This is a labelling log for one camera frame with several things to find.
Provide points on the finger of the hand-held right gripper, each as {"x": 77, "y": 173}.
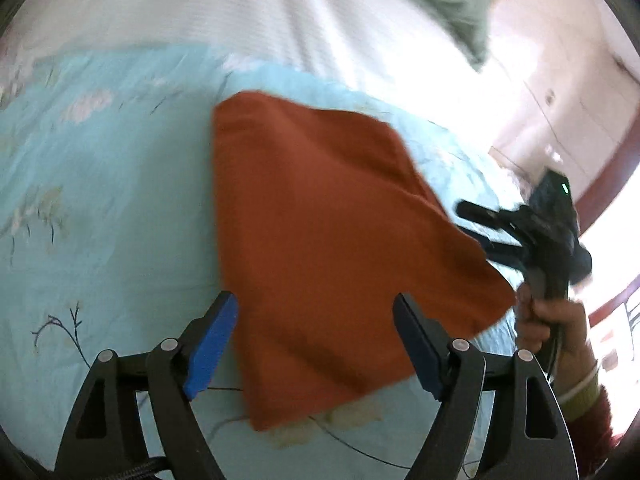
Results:
{"x": 500, "y": 255}
{"x": 485, "y": 216}

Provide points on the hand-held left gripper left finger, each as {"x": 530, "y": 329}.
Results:
{"x": 210, "y": 345}

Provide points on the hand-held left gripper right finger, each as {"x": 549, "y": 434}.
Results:
{"x": 420, "y": 350}

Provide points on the orange knitted sweater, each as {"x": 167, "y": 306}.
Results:
{"x": 325, "y": 235}

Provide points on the person's right forearm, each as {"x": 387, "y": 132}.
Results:
{"x": 582, "y": 390}

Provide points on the person's right hand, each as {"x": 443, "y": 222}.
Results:
{"x": 550, "y": 325}

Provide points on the light blue floral bedsheet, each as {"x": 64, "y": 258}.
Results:
{"x": 100, "y": 185}

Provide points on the green pillow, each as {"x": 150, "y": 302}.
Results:
{"x": 450, "y": 0}

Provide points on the white striped duvet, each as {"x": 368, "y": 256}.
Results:
{"x": 225, "y": 5}

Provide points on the wall outlet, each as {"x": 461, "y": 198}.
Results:
{"x": 550, "y": 97}

